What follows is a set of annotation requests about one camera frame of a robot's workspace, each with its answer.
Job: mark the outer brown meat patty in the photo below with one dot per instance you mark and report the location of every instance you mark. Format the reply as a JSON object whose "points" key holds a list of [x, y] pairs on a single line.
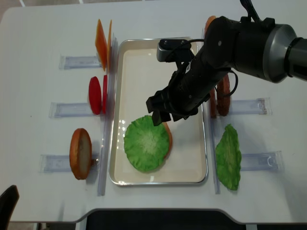
{"points": [[223, 103]]}

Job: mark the inner bun top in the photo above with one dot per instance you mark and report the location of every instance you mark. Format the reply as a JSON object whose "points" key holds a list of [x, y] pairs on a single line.
{"points": [[210, 19]]}

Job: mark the bread slice on tray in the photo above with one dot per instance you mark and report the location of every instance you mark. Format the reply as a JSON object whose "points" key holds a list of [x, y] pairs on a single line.
{"points": [[170, 139]]}

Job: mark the orange cheese slice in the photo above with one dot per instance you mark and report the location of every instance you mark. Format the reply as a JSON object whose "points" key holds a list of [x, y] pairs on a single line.
{"points": [[101, 44], [109, 47]]}

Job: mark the green lettuce leaf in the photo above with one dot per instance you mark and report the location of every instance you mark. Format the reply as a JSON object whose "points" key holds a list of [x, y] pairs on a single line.
{"points": [[145, 145], [228, 159]]}

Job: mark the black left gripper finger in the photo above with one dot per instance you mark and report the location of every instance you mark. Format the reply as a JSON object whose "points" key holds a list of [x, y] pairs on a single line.
{"points": [[157, 102]]}

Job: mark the brown meat patty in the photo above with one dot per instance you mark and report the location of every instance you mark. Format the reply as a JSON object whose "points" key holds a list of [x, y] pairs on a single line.
{"points": [[223, 103], [212, 103]]}

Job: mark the black chair back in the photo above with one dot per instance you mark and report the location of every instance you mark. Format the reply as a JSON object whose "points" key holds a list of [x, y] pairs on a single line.
{"points": [[8, 201]]}

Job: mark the right clear acrylic rack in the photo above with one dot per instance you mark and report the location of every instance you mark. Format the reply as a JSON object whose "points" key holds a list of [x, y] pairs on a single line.
{"points": [[262, 167]]}

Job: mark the green lettuce leaf in rack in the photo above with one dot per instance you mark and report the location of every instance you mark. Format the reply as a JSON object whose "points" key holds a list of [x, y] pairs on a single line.
{"points": [[228, 159]]}

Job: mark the left clear acrylic rack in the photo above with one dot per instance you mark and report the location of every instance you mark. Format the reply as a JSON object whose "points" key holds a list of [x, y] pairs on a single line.
{"points": [[60, 163]]}

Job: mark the left standing bread slice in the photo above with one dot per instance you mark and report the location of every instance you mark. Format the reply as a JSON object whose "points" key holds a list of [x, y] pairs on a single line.
{"points": [[80, 154]]}

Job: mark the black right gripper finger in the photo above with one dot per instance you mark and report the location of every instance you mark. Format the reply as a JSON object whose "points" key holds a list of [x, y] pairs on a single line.
{"points": [[159, 117]]}

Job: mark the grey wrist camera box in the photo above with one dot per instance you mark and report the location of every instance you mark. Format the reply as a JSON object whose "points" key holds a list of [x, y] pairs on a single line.
{"points": [[174, 50]]}

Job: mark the inner orange cheese slice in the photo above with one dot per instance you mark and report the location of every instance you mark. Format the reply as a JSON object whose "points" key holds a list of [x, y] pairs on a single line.
{"points": [[109, 47]]}

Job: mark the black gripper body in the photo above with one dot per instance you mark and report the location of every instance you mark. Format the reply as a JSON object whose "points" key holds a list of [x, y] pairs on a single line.
{"points": [[189, 87]]}

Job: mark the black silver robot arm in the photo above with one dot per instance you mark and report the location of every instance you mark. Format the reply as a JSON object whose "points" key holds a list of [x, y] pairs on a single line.
{"points": [[265, 50]]}

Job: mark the clear acrylic rack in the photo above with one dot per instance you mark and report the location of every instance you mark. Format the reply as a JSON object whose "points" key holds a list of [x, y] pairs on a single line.
{"points": [[262, 167], [60, 163]]}

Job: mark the inner red tomato slice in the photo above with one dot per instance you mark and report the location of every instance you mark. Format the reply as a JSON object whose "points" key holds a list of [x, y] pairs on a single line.
{"points": [[104, 98]]}

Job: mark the inner brown meat patty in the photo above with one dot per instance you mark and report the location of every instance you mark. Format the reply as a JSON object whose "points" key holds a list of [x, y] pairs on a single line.
{"points": [[212, 103]]}

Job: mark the outer orange cheese slice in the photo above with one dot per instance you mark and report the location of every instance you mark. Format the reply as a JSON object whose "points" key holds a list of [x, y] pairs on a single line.
{"points": [[101, 44]]}

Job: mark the outer red tomato slice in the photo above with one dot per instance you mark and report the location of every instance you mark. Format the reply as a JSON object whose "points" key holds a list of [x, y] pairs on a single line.
{"points": [[94, 95]]}

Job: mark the red tomato slice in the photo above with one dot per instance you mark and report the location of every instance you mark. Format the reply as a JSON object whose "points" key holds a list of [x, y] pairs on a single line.
{"points": [[104, 98], [94, 95]]}

